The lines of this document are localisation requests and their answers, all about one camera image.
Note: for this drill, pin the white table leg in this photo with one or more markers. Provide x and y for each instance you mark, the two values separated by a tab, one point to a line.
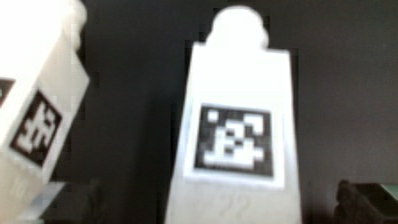
43	85
235	179

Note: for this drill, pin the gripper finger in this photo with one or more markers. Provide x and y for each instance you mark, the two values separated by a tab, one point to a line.
367	203

